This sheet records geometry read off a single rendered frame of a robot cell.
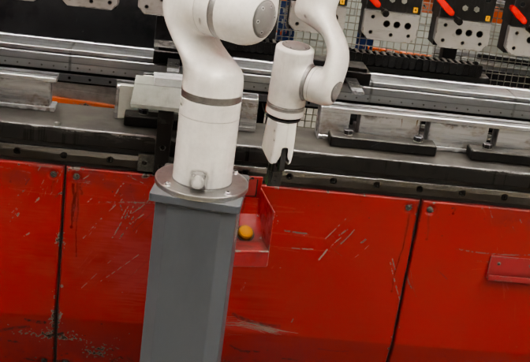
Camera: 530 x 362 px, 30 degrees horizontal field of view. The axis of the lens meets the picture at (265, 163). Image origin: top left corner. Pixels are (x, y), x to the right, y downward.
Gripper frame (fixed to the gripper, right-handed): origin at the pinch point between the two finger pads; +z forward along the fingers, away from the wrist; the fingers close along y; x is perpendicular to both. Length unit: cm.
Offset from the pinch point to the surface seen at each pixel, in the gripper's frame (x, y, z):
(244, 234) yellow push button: -0.4, -15.3, 24.0
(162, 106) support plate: -21.9, -31.8, -2.7
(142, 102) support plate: -26.8, -33.4, -2.5
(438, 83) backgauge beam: 71, -76, 3
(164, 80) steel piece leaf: -20, -49, -3
